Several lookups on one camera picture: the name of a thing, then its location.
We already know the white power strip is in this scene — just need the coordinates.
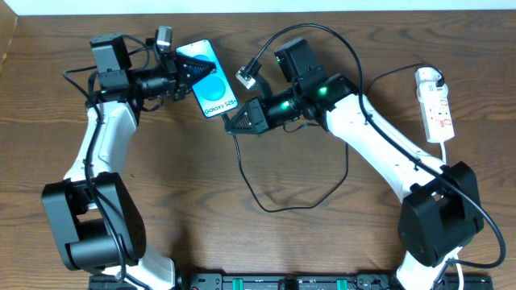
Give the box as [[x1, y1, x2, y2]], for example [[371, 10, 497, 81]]
[[420, 97, 455, 143]]

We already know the black USB charging cable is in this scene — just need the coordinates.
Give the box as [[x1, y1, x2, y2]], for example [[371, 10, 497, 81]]
[[219, 62, 446, 213]]

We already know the small silver left camera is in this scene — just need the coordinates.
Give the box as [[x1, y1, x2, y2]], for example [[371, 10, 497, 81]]
[[156, 26, 173, 52]]

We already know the small silver right camera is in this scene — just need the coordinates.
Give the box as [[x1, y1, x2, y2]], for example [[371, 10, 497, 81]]
[[235, 58, 261, 89]]

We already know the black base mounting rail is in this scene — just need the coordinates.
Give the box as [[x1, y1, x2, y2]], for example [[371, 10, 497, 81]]
[[87, 273, 494, 290]]

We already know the white charger adapter plug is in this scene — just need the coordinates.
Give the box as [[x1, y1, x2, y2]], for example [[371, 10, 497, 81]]
[[414, 67, 448, 103]]

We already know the white power strip cord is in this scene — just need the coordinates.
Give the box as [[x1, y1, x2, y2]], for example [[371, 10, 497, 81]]
[[439, 140, 465, 290]]

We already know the blue screen Galaxy smartphone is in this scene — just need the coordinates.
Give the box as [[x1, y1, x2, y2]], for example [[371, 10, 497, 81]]
[[176, 39, 239, 118]]

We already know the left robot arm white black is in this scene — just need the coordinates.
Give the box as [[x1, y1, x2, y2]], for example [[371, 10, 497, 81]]
[[41, 45, 216, 289]]

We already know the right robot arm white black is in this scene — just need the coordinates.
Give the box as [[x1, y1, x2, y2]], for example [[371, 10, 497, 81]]
[[226, 70, 484, 289]]

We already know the small silver camera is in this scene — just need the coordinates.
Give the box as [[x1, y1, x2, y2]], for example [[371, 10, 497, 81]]
[[235, 58, 261, 89], [156, 26, 173, 52]]

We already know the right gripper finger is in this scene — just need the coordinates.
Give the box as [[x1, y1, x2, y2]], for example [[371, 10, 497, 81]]
[[255, 73, 273, 98], [225, 97, 269, 135]]

